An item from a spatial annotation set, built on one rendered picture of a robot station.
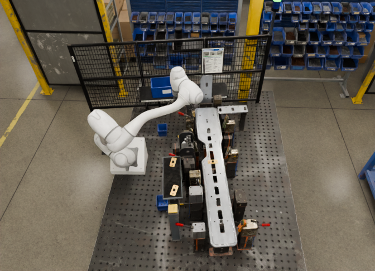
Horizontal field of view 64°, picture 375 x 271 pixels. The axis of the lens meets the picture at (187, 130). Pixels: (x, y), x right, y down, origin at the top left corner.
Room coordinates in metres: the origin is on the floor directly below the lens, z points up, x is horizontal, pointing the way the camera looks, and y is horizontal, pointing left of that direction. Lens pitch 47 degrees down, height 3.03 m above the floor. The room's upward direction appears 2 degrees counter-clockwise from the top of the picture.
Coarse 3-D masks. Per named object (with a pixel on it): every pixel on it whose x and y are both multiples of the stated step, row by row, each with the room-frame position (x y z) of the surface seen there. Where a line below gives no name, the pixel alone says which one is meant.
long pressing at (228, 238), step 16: (208, 112) 2.11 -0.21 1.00; (208, 144) 1.70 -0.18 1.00; (208, 176) 1.37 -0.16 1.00; (224, 176) 1.36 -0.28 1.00; (208, 192) 1.22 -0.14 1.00; (224, 192) 1.21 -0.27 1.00; (208, 208) 1.08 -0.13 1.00; (224, 208) 1.08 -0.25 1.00; (208, 224) 0.96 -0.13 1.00; (224, 224) 0.96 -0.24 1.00; (224, 240) 0.84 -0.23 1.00
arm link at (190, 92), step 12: (180, 84) 1.52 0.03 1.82; (192, 84) 1.49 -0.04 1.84; (180, 96) 1.44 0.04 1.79; (192, 96) 1.41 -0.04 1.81; (156, 108) 1.45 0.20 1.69; (168, 108) 1.41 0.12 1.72; (180, 108) 1.41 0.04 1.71; (132, 120) 1.42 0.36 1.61; (144, 120) 1.41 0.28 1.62; (132, 132) 1.34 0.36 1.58
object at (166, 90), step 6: (156, 78) 2.47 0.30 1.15; (162, 78) 2.47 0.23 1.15; (168, 78) 2.48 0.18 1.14; (156, 84) 2.47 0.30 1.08; (162, 84) 2.47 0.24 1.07; (168, 84) 2.48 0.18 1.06; (156, 90) 2.31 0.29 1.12; (162, 90) 2.31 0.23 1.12; (168, 90) 2.32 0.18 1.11; (156, 96) 2.31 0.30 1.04; (162, 96) 2.31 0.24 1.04; (168, 96) 2.32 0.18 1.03
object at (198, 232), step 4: (196, 224) 0.94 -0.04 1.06; (200, 224) 0.93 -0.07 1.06; (204, 224) 0.93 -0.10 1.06; (196, 228) 0.91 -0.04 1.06; (200, 228) 0.91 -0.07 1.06; (204, 228) 0.91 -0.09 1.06; (196, 232) 0.88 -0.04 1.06; (200, 232) 0.88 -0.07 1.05; (204, 232) 0.88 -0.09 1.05; (196, 236) 0.89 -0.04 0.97; (200, 236) 0.88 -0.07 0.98; (204, 236) 0.88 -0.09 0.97; (196, 240) 0.89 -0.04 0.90; (200, 240) 0.89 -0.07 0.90; (192, 244) 0.94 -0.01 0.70; (196, 244) 0.89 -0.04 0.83; (200, 244) 0.89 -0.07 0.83; (196, 248) 0.88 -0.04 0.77; (200, 248) 0.88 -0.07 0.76; (204, 248) 0.90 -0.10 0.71; (200, 252) 0.88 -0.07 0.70; (204, 252) 0.88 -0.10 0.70
